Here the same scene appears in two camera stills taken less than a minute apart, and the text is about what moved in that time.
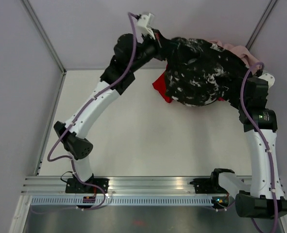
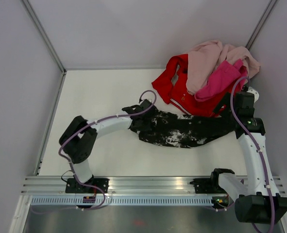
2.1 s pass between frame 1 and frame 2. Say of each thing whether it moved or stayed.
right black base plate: stayed
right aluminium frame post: stayed
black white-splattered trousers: moved
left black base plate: stayed
